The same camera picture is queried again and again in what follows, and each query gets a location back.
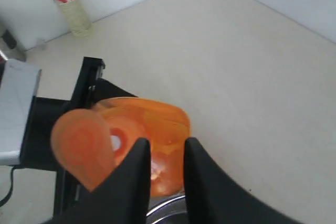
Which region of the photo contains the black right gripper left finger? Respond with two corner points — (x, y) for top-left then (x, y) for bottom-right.
(51, 138), (151, 223)

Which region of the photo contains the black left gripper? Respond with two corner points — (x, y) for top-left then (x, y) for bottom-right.
(21, 57), (135, 216)

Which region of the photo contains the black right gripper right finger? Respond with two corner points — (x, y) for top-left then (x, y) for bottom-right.
(184, 137), (296, 223)

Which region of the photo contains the orange pump soap bottle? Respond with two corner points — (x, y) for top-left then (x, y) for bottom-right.
(50, 97), (191, 197)

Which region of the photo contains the clear plastic oil bottle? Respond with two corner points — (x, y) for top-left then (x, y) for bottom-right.
(54, 0), (92, 37)

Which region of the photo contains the steel mesh colander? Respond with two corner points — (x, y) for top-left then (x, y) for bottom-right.
(146, 193), (189, 224)

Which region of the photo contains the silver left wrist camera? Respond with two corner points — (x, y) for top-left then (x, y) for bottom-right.
(1, 59), (41, 166)

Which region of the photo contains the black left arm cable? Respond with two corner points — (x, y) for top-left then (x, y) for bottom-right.
(0, 166), (24, 208)

